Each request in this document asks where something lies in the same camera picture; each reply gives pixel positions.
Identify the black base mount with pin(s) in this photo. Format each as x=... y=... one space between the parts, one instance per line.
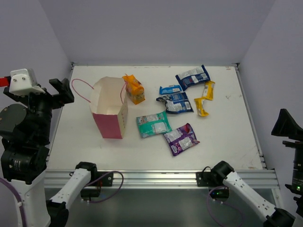
x=205 y=179
x=105 y=181

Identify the dark blue chips bag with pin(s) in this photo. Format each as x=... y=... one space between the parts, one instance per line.
x=176 y=103

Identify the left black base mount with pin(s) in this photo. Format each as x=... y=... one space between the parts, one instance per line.
x=105 y=181

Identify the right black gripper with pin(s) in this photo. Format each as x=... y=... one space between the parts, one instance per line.
x=286 y=126

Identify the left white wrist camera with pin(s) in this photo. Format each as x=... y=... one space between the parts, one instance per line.
x=23 y=82

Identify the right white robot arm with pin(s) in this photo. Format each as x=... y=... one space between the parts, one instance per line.
x=271 y=216

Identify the aluminium front rail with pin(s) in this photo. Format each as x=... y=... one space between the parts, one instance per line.
x=257 y=179

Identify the purple blue snack packet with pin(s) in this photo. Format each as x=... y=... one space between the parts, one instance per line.
x=181 y=139

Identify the light blue snack packet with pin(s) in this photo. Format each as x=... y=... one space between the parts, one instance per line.
x=170 y=89

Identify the pink and cream paper bag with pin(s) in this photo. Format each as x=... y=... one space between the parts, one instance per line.
x=108 y=105

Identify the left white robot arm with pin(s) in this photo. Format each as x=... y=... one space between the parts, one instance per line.
x=25 y=131

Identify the teal mint candy packet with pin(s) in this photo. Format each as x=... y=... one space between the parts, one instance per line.
x=153 y=124

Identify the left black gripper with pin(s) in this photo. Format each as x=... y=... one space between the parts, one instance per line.
x=50 y=99

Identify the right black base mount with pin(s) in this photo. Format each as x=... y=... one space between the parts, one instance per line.
x=205 y=179

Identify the black controller box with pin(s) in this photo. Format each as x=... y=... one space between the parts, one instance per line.
x=221 y=193
x=87 y=194

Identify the yellow snack bar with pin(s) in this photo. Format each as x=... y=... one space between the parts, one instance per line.
x=208 y=92
x=200 y=109

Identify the left black controller box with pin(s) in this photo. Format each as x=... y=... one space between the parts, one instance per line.
x=87 y=194

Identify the blue sweet chilli crisps bag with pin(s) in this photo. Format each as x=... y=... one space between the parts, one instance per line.
x=198 y=75

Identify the right black controller box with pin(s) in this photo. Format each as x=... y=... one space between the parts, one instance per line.
x=221 y=193

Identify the orange snack packet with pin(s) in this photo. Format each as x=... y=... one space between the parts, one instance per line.
x=134 y=89

